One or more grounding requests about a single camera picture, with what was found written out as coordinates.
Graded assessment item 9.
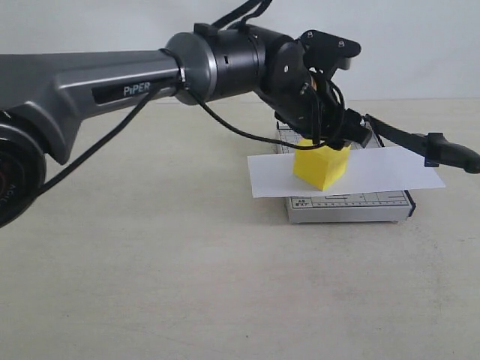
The grey paper cutter base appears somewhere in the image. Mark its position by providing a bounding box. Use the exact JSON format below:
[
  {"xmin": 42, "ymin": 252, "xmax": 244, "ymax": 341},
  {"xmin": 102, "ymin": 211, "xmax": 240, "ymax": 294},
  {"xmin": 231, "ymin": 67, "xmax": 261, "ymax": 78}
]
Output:
[{"xmin": 275, "ymin": 119, "xmax": 417, "ymax": 226}]

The yellow cube block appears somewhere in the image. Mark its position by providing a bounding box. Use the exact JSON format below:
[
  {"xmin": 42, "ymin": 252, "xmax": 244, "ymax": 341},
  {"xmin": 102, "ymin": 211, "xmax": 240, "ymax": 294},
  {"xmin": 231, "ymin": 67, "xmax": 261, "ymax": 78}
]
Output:
[{"xmin": 292, "ymin": 146, "xmax": 350, "ymax": 191}]

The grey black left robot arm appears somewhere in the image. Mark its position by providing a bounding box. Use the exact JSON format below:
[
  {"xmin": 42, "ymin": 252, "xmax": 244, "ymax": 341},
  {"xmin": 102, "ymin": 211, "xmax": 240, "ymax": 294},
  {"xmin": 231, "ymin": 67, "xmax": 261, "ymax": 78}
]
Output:
[{"xmin": 1, "ymin": 22, "xmax": 371, "ymax": 225}]

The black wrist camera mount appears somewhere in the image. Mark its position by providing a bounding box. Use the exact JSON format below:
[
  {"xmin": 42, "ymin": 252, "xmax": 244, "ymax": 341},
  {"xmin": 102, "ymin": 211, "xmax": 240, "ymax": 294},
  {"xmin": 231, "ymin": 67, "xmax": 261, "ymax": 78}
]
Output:
[{"xmin": 299, "ymin": 29, "xmax": 362, "ymax": 79}]

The black cutter blade arm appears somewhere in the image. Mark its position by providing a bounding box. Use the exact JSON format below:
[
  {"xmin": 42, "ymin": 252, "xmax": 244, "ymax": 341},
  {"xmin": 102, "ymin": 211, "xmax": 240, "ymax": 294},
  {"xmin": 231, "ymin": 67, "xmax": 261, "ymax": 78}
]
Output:
[{"xmin": 364, "ymin": 114, "xmax": 479, "ymax": 174}]

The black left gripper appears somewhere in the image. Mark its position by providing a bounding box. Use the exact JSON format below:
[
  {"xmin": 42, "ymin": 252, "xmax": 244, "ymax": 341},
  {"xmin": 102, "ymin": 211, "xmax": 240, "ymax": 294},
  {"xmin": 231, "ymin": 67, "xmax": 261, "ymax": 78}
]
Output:
[{"xmin": 274, "ymin": 74, "xmax": 370, "ymax": 149}]

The white paper sheet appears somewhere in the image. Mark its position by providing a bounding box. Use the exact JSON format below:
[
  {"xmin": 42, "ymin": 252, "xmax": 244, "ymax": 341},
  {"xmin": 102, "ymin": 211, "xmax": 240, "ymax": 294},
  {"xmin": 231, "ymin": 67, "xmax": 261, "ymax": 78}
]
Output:
[{"xmin": 247, "ymin": 146, "xmax": 446, "ymax": 198}]

